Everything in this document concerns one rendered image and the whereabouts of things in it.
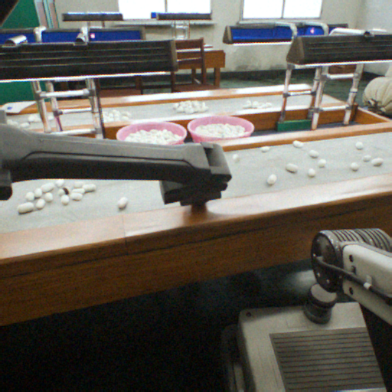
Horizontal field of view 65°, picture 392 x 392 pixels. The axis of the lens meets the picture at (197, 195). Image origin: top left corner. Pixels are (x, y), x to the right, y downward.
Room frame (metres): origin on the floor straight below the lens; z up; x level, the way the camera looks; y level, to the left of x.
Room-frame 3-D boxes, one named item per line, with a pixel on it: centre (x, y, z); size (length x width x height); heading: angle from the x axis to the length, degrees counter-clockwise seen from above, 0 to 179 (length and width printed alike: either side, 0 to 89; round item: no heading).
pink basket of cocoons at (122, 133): (1.14, 0.17, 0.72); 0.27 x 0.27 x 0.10
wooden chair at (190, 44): (3.26, 0.00, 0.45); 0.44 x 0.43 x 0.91; 124
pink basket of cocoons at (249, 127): (1.21, -0.10, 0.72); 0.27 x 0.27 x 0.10
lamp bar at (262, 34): (1.60, -0.42, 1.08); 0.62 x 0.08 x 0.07; 106
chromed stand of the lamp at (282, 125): (1.52, -0.45, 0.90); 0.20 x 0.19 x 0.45; 106
